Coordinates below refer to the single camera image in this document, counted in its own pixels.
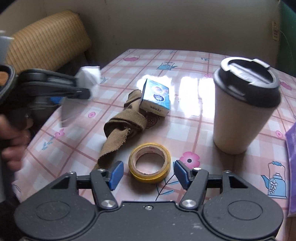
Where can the white tissue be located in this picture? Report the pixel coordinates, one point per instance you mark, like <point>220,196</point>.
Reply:
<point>89,77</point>

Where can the yellow tape roll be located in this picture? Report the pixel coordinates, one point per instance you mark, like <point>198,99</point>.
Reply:
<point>149,163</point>

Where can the green cabinet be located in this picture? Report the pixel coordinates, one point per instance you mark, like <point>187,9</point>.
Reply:
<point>286,54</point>

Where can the purple packet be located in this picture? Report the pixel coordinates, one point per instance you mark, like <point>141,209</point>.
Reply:
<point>291,152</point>

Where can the woven yellow chair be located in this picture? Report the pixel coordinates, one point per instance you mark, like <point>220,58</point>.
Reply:
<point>49,43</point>

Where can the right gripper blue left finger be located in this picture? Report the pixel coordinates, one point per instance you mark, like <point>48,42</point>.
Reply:
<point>114,175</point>

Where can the blue tissue packet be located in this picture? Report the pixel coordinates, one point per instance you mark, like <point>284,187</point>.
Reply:
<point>155,98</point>

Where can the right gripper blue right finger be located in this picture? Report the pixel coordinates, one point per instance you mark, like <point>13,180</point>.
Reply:
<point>183,174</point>

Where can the white cup with black lid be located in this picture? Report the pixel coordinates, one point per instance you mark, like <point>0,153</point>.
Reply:
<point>246,95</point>

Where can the brown sock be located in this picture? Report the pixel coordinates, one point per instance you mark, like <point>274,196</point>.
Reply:
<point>129,122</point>

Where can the person's left hand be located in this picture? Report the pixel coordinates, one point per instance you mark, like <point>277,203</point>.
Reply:
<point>18,141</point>

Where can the pink checkered tablecloth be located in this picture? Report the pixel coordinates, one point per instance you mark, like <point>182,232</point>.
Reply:
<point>186,131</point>

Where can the wall power socket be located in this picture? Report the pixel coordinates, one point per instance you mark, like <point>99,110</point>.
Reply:
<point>275,31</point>

